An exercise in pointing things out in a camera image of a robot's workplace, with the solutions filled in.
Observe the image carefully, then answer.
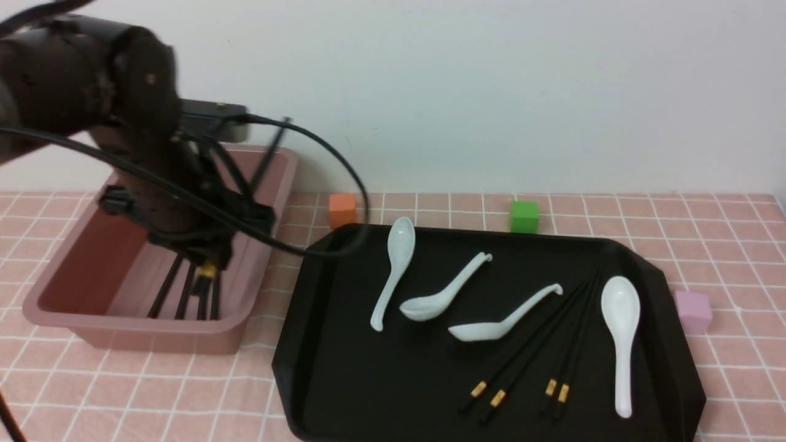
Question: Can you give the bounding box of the orange cube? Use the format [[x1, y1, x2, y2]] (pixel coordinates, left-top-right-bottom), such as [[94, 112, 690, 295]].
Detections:
[[329, 193, 357, 229]]

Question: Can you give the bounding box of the white ceramic spoon centre left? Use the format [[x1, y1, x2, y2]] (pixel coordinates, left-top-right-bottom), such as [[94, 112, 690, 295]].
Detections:
[[399, 252, 493, 322]]

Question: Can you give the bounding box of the black chopstick gold band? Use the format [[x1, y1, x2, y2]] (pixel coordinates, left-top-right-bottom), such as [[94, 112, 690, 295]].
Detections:
[[461, 280, 584, 413], [194, 119, 285, 294], [479, 281, 590, 424], [539, 271, 601, 415], [196, 128, 286, 285], [551, 270, 604, 423]]

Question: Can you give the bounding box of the black cable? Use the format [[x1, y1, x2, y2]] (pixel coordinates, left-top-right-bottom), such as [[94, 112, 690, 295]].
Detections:
[[0, 114, 370, 258]]

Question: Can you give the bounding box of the black chopstick in bin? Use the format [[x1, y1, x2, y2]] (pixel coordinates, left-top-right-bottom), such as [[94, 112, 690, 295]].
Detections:
[[209, 272, 222, 320], [196, 287, 209, 320], [174, 263, 197, 320], [147, 255, 184, 319]]

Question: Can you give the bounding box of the pink cube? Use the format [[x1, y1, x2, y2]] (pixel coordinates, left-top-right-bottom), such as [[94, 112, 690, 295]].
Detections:
[[674, 290, 713, 335]]

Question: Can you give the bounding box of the white ceramic spoon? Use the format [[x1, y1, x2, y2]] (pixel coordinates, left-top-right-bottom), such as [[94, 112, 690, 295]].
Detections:
[[370, 217, 416, 332], [399, 252, 493, 322], [448, 284, 564, 343], [601, 275, 641, 419]]

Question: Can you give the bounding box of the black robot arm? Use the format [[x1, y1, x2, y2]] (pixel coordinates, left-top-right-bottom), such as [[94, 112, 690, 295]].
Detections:
[[2, 16, 275, 269]]

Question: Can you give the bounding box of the pink plastic bin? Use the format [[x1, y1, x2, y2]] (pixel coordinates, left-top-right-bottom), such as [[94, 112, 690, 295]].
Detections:
[[22, 143, 300, 355]]

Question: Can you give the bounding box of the white ceramic spoon far left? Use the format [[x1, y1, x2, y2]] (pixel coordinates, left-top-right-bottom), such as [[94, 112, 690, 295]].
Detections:
[[370, 217, 416, 332]]

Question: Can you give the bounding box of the black plastic tray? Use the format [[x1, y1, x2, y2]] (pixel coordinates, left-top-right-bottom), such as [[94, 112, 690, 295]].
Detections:
[[273, 225, 707, 441]]

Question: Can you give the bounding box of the white ceramic spoon far right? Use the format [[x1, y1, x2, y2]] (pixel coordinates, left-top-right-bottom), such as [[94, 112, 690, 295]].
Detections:
[[601, 275, 641, 419]]

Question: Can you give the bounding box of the white ceramic spoon centre right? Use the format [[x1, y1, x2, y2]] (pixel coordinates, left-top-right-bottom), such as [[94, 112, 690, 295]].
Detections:
[[448, 284, 564, 343]]

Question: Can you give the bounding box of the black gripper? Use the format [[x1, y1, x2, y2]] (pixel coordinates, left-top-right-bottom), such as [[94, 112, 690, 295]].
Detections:
[[98, 126, 276, 271]]

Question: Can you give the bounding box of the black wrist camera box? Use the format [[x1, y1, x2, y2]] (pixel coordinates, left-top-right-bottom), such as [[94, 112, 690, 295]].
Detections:
[[181, 99, 250, 144]]

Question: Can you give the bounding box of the pink checkered tablecloth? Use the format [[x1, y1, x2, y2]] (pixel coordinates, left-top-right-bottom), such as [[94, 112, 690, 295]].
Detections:
[[1, 191, 785, 441]]

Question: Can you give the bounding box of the green cube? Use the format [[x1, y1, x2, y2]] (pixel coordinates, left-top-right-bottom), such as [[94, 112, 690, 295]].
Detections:
[[509, 200, 540, 234]]

